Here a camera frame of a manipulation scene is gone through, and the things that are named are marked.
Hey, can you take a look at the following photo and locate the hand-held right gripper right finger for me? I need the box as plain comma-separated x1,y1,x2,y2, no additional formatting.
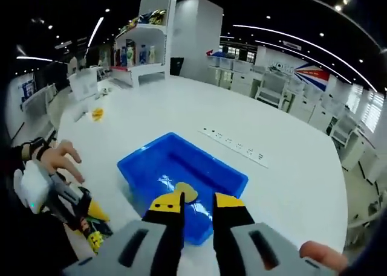
212,193,331,276

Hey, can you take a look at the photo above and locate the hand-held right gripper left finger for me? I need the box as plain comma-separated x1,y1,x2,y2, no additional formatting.
62,192,186,276

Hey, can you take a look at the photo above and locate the dark chip container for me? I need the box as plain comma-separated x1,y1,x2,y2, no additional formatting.
77,214,115,255

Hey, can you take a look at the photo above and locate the yellow chip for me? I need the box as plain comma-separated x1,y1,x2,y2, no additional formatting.
174,181,200,203

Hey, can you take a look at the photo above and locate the blue plastic box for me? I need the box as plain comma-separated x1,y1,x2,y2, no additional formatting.
117,132,249,246

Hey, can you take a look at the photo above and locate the yellow container lid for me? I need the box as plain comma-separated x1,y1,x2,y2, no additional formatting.
89,106,106,122

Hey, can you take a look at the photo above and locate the person's left hand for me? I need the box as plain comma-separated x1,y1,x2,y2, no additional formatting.
38,140,86,184

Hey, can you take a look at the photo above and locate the person's right hand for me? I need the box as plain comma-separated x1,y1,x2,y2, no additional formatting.
299,240,350,274

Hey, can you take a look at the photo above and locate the white table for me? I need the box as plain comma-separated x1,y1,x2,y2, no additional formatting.
56,73,348,276

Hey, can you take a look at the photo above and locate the white socket strip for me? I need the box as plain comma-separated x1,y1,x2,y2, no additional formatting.
198,127,269,168

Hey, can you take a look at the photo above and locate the white sign stand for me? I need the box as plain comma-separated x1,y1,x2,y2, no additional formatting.
68,66,99,100

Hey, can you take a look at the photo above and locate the white shelf unit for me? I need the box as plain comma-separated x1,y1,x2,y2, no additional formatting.
110,0,178,88

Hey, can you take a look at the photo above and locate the row of white cabinets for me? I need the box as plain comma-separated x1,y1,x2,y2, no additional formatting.
208,57,386,183

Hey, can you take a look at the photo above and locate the pile of snack packets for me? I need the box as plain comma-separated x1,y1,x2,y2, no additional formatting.
116,8,167,37

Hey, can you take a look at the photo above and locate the black wrist strap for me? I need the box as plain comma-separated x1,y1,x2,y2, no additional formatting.
21,136,54,162

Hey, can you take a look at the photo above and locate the striped wall poster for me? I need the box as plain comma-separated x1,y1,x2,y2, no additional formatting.
294,63,330,84

